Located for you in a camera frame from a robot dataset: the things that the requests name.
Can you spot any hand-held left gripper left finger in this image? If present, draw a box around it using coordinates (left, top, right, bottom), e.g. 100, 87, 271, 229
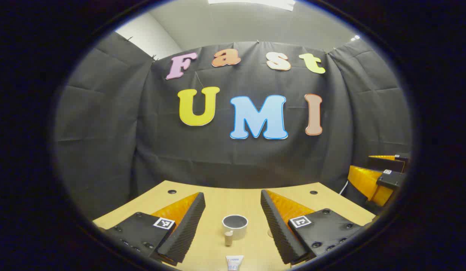
101, 192, 206, 266

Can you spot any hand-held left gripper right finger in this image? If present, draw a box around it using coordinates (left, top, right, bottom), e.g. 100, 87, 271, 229
260, 189, 373, 266

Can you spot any white cup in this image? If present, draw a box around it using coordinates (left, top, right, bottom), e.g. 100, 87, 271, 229
222, 215, 249, 247

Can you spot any white toothpaste tube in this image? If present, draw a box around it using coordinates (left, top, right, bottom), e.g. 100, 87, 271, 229
225, 255, 244, 271

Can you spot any wooden desktop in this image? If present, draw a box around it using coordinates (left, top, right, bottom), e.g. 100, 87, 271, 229
93, 181, 376, 271

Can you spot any black backdrop cloth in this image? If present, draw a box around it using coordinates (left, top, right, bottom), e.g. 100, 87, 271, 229
54, 32, 412, 221

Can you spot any ceiling light panel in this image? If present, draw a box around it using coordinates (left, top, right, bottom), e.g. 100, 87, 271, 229
208, 0, 296, 12

